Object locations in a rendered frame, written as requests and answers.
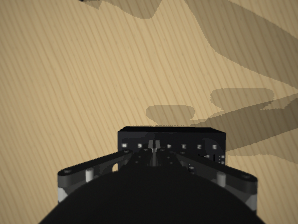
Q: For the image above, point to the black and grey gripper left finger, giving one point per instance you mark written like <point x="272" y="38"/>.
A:
<point x="71" y="178"/>

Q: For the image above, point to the black lighting desk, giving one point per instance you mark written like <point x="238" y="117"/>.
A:
<point x="202" y="141"/>

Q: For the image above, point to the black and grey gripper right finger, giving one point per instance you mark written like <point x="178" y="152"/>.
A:
<point x="243" y="185"/>

